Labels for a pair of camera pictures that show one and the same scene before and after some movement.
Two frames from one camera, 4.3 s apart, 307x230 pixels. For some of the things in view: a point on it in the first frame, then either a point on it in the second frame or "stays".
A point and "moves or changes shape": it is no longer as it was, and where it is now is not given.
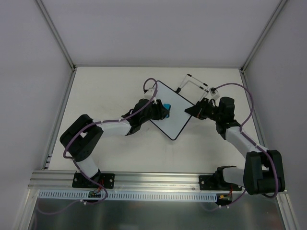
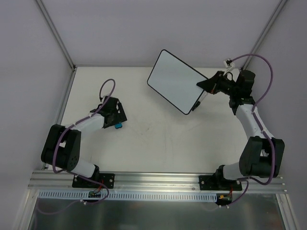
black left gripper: (158, 110) to (119, 111)
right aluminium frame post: (276, 11) stays
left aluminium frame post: (57, 35) stays
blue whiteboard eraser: (168, 106) moves or changes shape
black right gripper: (201, 109) to (219, 82)
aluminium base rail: (51, 180) stays
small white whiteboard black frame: (178, 117) to (174, 81)
